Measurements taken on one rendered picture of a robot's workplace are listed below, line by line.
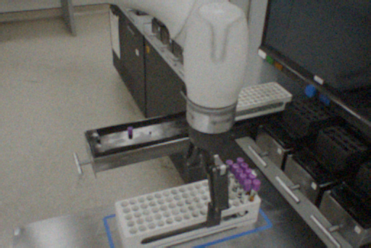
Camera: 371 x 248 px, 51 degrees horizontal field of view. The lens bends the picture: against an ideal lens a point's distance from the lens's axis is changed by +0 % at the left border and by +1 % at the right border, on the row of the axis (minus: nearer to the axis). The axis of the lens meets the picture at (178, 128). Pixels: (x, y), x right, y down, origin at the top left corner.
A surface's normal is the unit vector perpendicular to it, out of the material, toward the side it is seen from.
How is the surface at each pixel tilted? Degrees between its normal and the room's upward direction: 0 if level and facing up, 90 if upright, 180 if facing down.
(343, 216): 90
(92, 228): 0
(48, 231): 0
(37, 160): 0
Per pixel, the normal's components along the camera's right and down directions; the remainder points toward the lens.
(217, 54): -0.07, 0.43
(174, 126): 0.03, -0.82
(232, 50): 0.36, 0.44
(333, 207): -0.92, 0.20
